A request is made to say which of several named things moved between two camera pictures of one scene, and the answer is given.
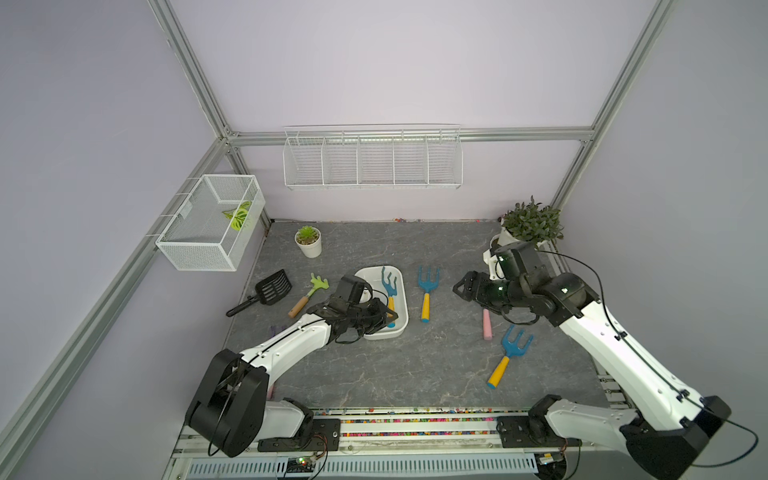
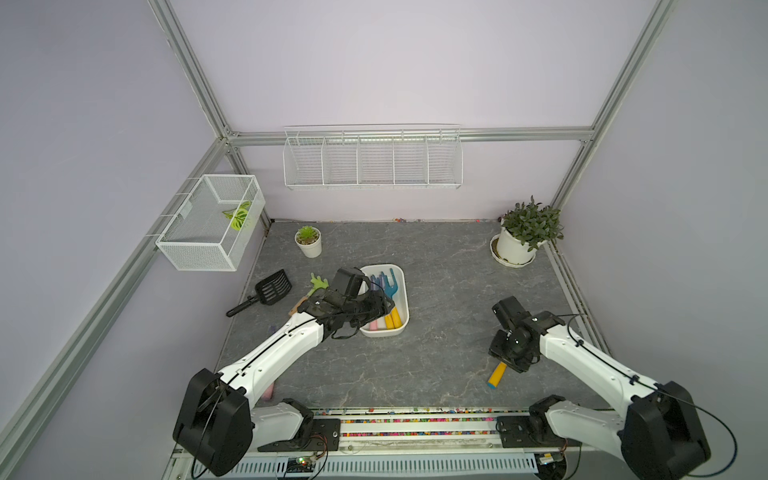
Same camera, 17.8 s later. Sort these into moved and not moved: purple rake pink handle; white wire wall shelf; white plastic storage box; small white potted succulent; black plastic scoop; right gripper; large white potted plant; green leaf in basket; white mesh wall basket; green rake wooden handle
Moved: purple rake pink handle; right gripper
Not moved: large white potted plant; green leaf in basket; black plastic scoop; white wire wall shelf; green rake wooden handle; white mesh wall basket; small white potted succulent; white plastic storage box
